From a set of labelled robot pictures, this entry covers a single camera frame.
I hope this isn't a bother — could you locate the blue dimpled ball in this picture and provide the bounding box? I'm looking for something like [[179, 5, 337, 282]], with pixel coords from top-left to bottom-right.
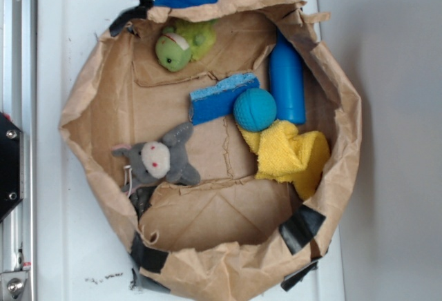
[[233, 88, 277, 132]]

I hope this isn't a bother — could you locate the brown paper bag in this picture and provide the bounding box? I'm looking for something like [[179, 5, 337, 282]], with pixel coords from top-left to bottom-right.
[[59, 0, 362, 300]]

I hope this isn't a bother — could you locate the blue sponge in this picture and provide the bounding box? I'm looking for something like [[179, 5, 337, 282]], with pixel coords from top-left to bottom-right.
[[189, 72, 260, 126]]

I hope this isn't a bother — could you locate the yellow towel cloth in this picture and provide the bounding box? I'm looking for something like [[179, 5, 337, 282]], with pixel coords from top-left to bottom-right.
[[239, 120, 331, 201]]

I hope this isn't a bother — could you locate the grey plush donkey toy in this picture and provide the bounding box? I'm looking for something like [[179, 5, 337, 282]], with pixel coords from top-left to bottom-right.
[[111, 122, 200, 195]]

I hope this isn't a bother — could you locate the blue plastic bottle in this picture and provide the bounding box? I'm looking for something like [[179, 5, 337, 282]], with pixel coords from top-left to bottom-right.
[[269, 30, 306, 124]]

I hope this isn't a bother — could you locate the green plush turtle toy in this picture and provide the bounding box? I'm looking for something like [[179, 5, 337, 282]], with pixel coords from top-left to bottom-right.
[[155, 19, 218, 72]]

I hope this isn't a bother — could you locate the black tape strip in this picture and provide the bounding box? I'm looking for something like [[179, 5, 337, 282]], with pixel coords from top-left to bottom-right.
[[280, 258, 319, 291], [278, 204, 326, 255], [129, 233, 171, 294], [109, 0, 154, 37]]

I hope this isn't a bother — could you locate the black tape strip bottom left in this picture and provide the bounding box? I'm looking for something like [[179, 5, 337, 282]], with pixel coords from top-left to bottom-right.
[[129, 233, 171, 294]]

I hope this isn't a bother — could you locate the black tape strip top left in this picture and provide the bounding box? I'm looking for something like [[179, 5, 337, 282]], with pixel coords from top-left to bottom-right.
[[109, 0, 154, 37]]

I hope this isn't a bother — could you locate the black tape strip bottom right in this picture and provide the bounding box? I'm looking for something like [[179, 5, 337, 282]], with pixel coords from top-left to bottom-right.
[[280, 258, 319, 291]]

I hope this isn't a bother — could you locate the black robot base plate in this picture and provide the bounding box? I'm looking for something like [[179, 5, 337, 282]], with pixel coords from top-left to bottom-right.
[[0, 113, 23, 222]]

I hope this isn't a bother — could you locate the aluminium frame rail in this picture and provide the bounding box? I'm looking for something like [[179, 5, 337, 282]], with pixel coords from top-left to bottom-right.
[[1, 0, 37, 300]]

